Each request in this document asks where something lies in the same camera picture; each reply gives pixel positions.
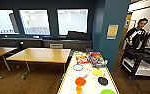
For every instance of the small orange plastic bowl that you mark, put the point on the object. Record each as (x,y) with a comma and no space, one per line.
(78,90)

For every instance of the green plastic bowl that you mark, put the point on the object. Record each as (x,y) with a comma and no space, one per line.
(108,91)

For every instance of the black bench cushion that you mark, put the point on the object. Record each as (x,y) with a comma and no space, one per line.
(78,35)

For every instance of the red board game box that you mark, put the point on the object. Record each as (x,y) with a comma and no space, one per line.
(82,59)

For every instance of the grey vent panel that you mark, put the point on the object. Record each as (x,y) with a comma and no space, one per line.
(56,46)

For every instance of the blue board game box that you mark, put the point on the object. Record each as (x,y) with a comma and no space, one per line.
(97,60)

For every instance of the large bright window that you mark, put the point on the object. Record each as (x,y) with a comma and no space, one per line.
(34,21)
(72,21)
(4,21)

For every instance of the orange plate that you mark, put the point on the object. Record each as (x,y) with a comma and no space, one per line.
(80,81)

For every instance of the large light wooden table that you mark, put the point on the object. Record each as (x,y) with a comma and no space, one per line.
(41,55)

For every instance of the small white sill device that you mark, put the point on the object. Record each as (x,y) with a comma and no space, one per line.
(36,36)

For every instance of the white yellow-edged air hockey table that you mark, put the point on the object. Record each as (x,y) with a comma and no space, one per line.
(94,87)

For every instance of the black chair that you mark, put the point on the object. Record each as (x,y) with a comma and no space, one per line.
(20,44)

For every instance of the person in black shirt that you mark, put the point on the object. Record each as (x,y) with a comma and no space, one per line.
(135,35)

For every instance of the black wheeled cart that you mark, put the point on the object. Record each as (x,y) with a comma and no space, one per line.
(137,53)

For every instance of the yellow wall poster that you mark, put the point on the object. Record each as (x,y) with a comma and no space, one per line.
(112,31)

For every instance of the long dark wall bench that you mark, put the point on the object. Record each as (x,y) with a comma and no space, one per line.
(34,42)

